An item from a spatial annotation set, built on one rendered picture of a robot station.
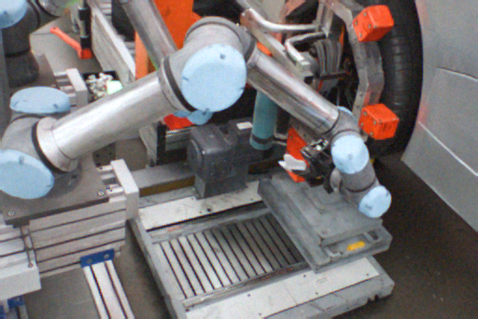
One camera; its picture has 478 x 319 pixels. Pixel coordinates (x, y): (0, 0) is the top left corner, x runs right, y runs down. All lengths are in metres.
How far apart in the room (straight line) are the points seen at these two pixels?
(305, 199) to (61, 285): 0.97
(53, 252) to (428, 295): 1.52
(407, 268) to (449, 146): 1.01
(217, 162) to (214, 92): 1.24
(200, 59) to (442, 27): 0.78
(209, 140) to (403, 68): 0.89
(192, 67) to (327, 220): 1.37
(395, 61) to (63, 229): 1.01
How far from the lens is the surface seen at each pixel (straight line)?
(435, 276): 2.55
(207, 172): 2.27
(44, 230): 1.47
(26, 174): 1.18
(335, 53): 1.67
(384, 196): 1.29
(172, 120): 2.60
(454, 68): 1.56
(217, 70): 1.01
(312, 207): 2.31
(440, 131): 1.63
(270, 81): 1.21
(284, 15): 2.05
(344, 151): 1.22
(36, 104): 1.28
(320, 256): 2.24
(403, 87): 1.73
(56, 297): 1.99
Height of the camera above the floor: 1.75
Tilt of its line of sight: 35 degrees down
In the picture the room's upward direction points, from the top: 11 degrees clockwise
